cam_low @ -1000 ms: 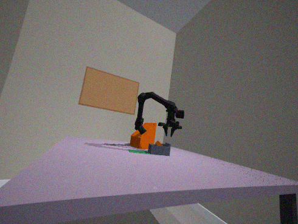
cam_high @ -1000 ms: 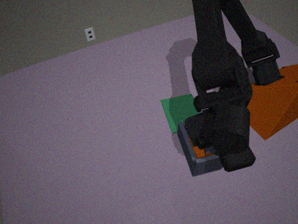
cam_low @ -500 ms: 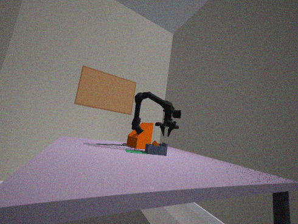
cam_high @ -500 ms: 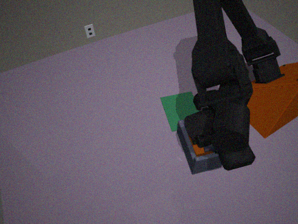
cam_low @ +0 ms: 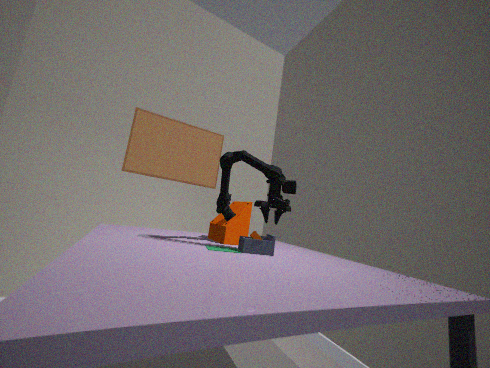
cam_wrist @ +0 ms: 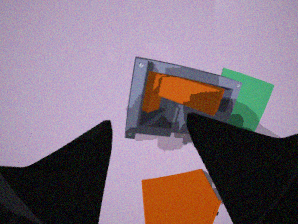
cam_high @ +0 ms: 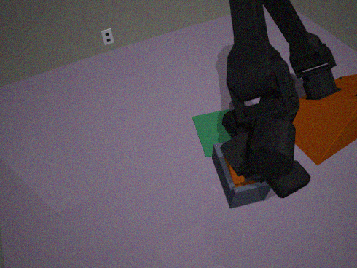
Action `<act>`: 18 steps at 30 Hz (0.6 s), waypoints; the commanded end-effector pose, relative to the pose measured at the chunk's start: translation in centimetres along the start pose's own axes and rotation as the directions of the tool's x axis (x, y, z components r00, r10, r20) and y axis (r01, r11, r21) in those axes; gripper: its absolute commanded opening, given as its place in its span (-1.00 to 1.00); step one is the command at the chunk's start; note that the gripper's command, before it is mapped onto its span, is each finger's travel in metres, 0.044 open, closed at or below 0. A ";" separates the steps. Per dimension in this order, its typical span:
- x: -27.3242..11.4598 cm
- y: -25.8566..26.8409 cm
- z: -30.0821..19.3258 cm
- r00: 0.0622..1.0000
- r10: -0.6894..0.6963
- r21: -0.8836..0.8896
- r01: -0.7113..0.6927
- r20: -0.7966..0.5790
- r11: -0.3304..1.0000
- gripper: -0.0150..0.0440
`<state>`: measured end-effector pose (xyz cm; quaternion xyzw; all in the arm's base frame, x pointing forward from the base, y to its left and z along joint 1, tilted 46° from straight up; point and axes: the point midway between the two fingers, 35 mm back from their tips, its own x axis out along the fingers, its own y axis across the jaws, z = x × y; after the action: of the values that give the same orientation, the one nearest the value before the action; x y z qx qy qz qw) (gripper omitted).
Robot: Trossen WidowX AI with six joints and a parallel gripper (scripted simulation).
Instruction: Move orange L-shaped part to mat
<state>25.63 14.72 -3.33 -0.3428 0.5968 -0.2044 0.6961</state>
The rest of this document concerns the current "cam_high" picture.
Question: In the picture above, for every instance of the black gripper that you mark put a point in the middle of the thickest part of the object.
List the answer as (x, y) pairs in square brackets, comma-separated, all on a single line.
[(283, 186)]

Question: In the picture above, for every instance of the orange l-shaped part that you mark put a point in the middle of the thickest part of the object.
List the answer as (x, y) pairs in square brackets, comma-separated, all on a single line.
[(237, 181)]

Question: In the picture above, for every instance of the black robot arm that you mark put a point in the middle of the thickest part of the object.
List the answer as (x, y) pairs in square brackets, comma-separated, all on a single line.
[(255, 69)]

